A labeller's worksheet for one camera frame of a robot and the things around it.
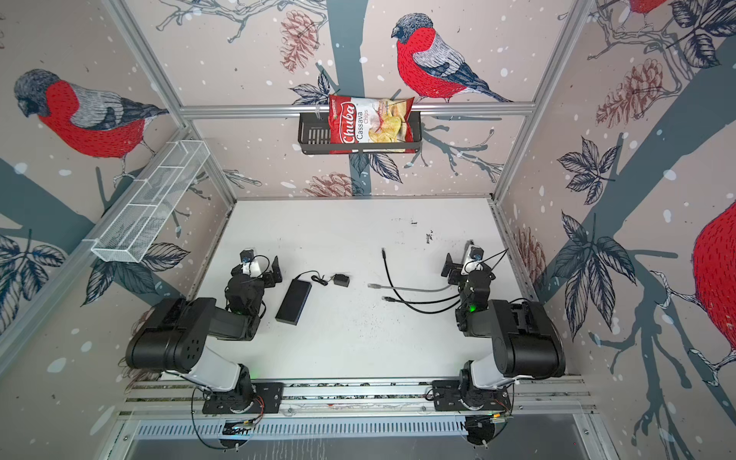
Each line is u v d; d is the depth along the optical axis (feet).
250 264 2.55
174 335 1.47
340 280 3.11
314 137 3.11
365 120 2.88
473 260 2.53
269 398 2.41
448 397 2.40
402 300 3.02
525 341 1.49
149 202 2.55
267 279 2.73
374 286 3.12
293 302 2.96
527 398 2.44
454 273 2.68
